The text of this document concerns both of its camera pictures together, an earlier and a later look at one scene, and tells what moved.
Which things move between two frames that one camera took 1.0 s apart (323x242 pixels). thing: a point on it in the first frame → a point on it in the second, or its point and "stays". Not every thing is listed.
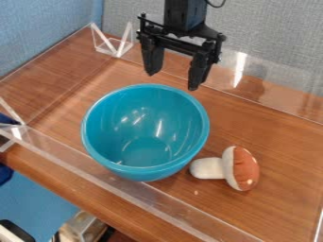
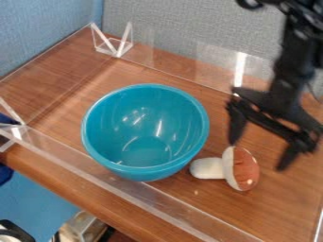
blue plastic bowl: [146, 130] stays
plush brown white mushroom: [238, 166] stays
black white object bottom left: [12, 233] stays
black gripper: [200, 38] → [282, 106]
